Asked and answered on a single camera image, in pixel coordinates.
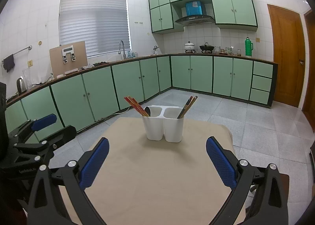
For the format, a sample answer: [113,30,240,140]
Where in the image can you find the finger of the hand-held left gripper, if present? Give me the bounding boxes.
[13,125,77,164]
[8,113,57,140]

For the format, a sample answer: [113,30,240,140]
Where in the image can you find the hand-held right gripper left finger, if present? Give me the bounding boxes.
[26,137,110,225]

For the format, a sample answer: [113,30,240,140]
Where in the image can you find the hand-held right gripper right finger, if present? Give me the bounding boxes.
[205,136,289,225]

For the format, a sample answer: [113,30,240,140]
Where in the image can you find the white utensil holder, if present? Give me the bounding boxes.
[142,105,184,143]

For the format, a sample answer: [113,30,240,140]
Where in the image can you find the steel electric kettle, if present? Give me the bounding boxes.
[16,77,27,93]

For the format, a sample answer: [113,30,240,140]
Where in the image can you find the clear glass pitcher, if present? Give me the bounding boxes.
[22,68,41,85]

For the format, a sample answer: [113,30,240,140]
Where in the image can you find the wooden board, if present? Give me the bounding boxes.
[49,41,88,78]

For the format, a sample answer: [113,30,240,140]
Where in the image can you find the dark towel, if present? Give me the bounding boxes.
[3,54,15,73]

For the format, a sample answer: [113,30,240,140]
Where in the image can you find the white device on board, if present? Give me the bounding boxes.
[61,46,76,64]

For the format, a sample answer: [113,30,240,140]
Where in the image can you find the green lower cabinets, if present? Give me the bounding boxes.
[5,54,279,139]

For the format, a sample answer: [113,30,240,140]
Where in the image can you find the green cabinets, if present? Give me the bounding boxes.
[5,54,279,139]
[148,0,258,35]

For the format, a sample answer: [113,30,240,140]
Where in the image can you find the steel faucet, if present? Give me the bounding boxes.
[119,40,127,60]

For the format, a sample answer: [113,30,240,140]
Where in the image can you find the white window blind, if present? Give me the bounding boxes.
[59,0,132,58]

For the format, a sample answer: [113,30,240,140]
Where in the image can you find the row of glass jars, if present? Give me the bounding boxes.
[214,46,243,56]

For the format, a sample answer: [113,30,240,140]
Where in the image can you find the black wok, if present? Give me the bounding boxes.
[199,42,215,52]

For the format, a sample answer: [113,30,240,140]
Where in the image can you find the green thermos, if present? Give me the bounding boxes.
[245,37,253,57]

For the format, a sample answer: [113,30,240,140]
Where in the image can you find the wooden door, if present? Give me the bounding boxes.
[267,4,307,109]

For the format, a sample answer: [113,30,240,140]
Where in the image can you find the black range hood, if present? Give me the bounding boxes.
[175,15,215,25]

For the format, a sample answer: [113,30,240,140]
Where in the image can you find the green upper cabinets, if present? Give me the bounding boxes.
[148,0,258,35]

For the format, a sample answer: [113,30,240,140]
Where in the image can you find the blue box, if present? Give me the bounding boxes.
[185,1,204,16]

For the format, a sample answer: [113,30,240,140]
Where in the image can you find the metal towel rail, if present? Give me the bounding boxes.
[2,45,32,65]

